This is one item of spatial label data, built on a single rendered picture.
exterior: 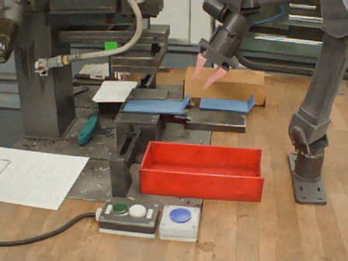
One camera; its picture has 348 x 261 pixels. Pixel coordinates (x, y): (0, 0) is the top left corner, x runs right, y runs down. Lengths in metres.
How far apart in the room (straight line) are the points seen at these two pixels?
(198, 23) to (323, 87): 0.86
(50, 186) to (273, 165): 0.51
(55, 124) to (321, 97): 0.65
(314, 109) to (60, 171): 0.57
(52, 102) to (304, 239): 0.68
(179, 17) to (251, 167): 0.82
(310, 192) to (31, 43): 0.73
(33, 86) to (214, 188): 0.51
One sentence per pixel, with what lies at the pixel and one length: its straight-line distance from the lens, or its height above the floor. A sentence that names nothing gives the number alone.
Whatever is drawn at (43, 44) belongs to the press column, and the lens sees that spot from 1.04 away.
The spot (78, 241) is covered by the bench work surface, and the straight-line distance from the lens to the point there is 0.79.
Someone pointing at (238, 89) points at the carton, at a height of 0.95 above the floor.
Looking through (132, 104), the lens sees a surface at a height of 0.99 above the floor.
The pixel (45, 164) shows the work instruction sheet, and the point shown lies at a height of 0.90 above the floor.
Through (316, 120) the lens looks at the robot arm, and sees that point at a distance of 0.88.
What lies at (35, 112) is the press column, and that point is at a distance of 1.12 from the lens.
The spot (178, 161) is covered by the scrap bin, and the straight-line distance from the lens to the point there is 0.98.
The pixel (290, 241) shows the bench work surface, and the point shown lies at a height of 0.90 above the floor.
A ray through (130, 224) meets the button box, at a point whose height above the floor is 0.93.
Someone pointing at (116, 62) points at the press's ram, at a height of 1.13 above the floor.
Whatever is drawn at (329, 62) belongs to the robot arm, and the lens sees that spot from 0.84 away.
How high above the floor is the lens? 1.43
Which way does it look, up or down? 28 degrees down
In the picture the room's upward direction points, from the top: 1 degrees clockwise
